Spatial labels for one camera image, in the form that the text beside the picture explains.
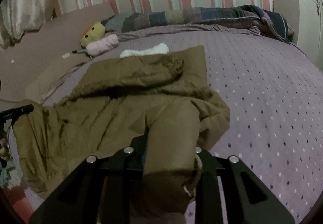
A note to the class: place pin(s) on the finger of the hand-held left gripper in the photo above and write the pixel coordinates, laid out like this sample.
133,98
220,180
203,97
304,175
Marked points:
19,110

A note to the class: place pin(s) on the pale green patterned cloth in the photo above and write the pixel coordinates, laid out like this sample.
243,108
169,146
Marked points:
6,176

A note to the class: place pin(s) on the olive padded jacket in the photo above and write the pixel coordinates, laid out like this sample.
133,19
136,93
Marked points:
113,102

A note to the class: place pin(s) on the person's left hand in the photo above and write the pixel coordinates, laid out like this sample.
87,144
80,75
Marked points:
3,149

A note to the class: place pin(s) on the yellow plush toy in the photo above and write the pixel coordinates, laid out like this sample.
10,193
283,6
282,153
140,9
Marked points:
92,33

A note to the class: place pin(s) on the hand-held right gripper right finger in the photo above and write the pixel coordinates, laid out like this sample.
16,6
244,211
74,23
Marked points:
222,176

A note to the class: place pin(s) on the white wardrobe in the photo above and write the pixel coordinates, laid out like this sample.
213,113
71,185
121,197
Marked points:
309,11

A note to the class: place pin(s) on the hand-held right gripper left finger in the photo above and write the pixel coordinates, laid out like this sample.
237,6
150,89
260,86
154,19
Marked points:
118,163

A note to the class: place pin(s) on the bed with purple dotted sheet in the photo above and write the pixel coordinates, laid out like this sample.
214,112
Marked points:
265,112

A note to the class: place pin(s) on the small white tag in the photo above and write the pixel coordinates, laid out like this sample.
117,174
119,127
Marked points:
66,56

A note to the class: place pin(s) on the patchwork quilt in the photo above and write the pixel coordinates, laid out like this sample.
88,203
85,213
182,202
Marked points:
196,15

